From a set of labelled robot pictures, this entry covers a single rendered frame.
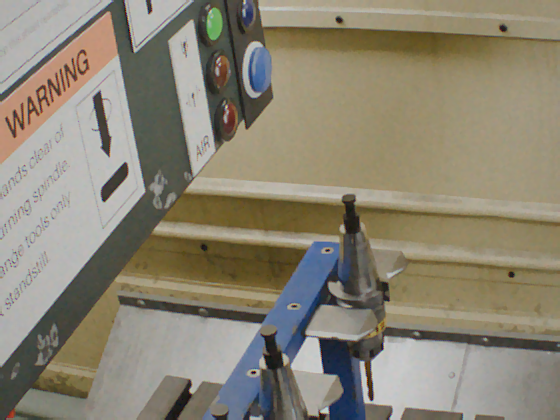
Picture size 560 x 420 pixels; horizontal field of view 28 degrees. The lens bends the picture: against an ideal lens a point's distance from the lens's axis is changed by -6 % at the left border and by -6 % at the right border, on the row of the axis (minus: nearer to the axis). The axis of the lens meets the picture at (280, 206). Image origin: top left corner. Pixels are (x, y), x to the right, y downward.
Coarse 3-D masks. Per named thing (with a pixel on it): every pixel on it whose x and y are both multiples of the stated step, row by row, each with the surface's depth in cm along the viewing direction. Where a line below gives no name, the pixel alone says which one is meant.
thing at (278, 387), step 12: (288, 360) 102; (264, 372) 101; (276, 372) 101; (288, 372) 101; (264, 384) 102; (276, 384) 101; (288, 384) 102; (264, 396) 102; (276, 396) 102; (288, 396) 102; (300, 396) 103; (264, 408) 103; (276, 408) 102; (288, 408) 102; (300, 408) 103
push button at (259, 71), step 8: (256, 48) 73; (264, 48) 73; (256, 56) 72; (264, 56) 73; (256, 64) 72; (264, 64) 73; (248, 72) 72; (256, 72) 72; (264, 72) 73; (248, 80) 73; (256, 80) 73; (264, 80) 73; (256, 88) 73; (264, 88) 74
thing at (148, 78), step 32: (224, 0) 69; (128, 32) 59; (160, 32) 62; (224, 32) 70; (128, 64) 59; (160, 64) 62; (0, 96) 49; (128, 96) 59; (160, 96) 63; (224, 96) 70; (160, 128) 63; (160, 160) 63; (160, 192) 64; (128, 224) 61; (96, 256) 58; (128, 256) 61; (96, 288) 58; (64, 320) 55; (32, 352) 52; (0, 384) 50; (32, 384) 54; (0, 416) 50
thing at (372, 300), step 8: (384, 272) 123; (384, 280) 122; (336, 288) 122; (376, 288) 121; (384, 288) 122; (336, 296) 121; (344, 296) 120; (352, 296) 120; (360, 296) 120; (368, 296) 120; (376, 296) 120; (384, 296) 123; (336, 304) 122; (344, 304) 120; (352, 304) 120; (360, 304) 120; (368, 304) 120; (376, 304) 121; (376, 312) 121
